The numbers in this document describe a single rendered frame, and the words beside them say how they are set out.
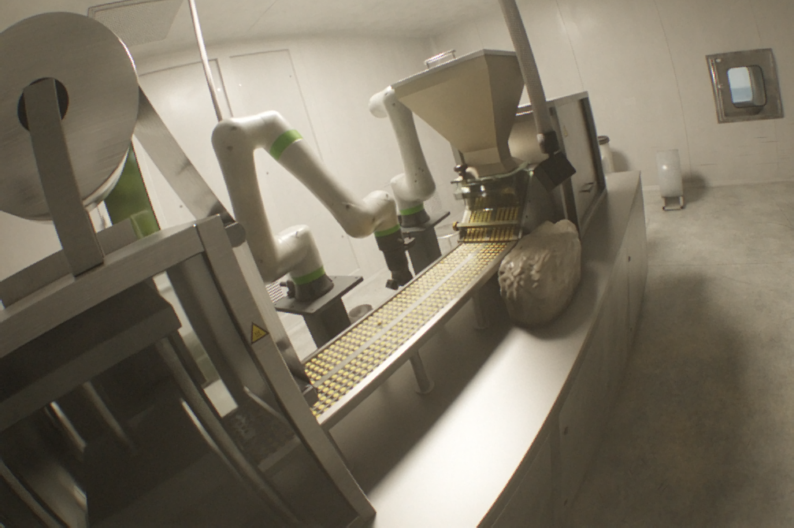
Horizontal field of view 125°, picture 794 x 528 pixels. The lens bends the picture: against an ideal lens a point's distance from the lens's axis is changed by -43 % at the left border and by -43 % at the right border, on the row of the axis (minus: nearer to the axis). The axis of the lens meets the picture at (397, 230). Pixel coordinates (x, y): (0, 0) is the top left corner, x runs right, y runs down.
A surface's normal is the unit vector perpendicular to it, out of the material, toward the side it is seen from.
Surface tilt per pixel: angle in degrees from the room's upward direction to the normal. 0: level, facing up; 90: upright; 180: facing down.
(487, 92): 118
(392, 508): 0
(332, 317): 90
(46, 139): 90
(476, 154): 90
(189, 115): 90
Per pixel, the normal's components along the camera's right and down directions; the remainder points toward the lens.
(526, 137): -0.64, 0.38
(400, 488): -0.29, -0.93
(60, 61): 0.71, -0.04
